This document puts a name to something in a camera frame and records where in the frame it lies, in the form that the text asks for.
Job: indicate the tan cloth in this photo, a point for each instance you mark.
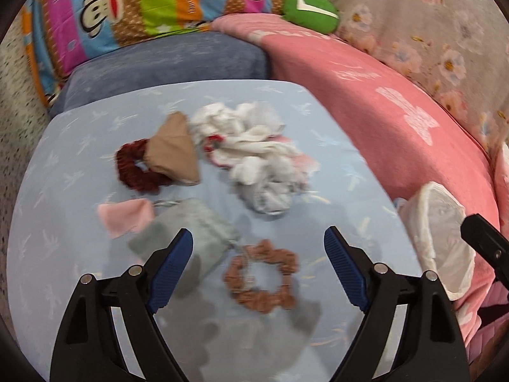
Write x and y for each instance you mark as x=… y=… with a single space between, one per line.
x=173 y=149

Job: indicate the grey pouch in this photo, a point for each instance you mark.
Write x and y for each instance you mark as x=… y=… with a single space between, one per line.
x=187 y=227

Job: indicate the pink blanket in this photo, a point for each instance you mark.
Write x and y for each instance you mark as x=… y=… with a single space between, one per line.
x=377 y=119

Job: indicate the pink quilted cloth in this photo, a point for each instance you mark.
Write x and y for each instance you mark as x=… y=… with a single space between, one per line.
x=495 y=326

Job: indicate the white plastic bag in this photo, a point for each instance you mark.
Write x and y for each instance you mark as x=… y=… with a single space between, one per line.
x=437 y=230

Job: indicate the cream dotted cloth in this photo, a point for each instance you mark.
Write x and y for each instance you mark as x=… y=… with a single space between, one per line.
x=20 y=127

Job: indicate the dark red scrunchie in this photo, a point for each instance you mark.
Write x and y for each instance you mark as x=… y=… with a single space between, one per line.
x=129 y=169

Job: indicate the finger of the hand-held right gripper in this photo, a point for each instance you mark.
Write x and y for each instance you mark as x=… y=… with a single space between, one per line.
x=491 y=242

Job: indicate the brown scrunchie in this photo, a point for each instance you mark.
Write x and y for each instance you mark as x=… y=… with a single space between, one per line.
x=258 y=282

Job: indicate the grey floral quilt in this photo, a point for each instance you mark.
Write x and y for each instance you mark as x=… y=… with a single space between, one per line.
x=417 y=36

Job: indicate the green round cushion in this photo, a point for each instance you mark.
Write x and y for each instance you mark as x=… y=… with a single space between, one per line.
x=308 y=8

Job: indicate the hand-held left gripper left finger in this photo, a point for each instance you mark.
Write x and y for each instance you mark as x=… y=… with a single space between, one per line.
x=175 y=262

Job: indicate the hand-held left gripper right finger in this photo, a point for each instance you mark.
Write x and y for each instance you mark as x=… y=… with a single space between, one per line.
x=344 y=266

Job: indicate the white grey sock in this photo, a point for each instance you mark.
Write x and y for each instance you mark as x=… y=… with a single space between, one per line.
x=266 y=191

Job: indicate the colourful monkey print blanket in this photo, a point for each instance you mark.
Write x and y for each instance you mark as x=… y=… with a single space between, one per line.
x=139 y=4

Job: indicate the pink printed pillow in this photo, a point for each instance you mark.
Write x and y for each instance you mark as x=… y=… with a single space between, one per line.
x=503 y=167

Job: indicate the blue grey cushion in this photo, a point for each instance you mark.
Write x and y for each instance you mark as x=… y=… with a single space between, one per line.
x=167 y=63

